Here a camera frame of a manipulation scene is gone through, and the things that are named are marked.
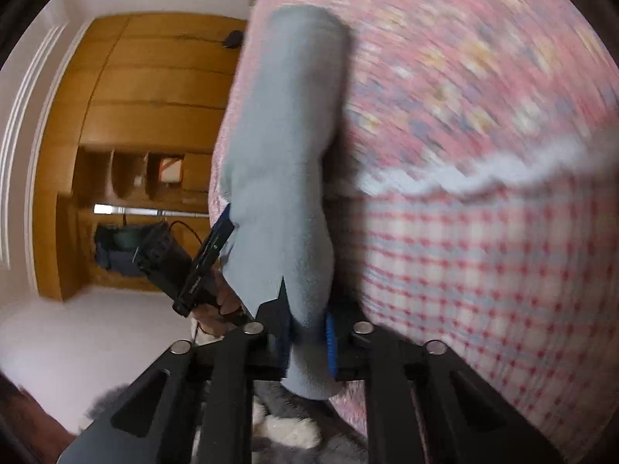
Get grey pants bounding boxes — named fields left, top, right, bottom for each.
left=220, top=5, right=351, bottom=399

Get metal clothes rod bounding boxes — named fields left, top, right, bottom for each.
left=94, top=204, right=211, bottom=218

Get person's left hand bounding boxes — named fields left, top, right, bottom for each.
left=191, top=271, right=255, bottom=338

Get white fluffy slipper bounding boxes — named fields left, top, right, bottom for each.
left=251, top=401, right=322, bottom=448

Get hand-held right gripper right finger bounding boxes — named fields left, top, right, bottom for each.
left=325, top=312, right=564, bottom=464

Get orange and white box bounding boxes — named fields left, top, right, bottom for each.
left=162, top=155, right=185, bottom=184

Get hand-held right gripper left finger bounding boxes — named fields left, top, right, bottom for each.
left=57, top=278, right=291, bottom=464

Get pink floral bed sheet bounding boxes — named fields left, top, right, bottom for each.
left=208, top=0, right=619, bottom=455

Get dark hanging clothes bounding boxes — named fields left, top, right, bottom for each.
left=94, top=225, right=146, bottom=277

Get black cable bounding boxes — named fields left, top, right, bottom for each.
left=167, top=221, right=205, bottom=248

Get wooden wardrobe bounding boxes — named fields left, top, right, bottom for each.
left=34, top=14, right=250, bottom=300

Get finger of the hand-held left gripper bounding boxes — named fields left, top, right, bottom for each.
left=211, top=203, right=236, bottom=252

